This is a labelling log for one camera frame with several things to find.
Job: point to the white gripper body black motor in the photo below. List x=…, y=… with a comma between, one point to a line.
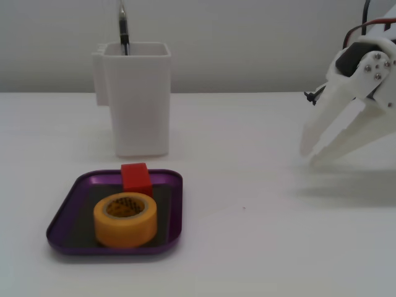
x=356, y=81

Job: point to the black ballpoint pen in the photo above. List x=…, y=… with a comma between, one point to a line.
x=124, y=34

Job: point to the purple metal tray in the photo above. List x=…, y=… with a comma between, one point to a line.
x=65, y=222

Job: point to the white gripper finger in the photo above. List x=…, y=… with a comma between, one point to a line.
x=325, y=117
x=365, y=130

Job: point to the white plastic box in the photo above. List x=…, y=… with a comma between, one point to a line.
x=139, y=108

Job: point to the red cube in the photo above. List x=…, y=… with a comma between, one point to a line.
x=136, y=179

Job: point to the black zip tie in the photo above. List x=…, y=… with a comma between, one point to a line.
x=314, y=96

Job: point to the yellow masking tape roll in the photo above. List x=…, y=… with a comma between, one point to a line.
x=123, y=230

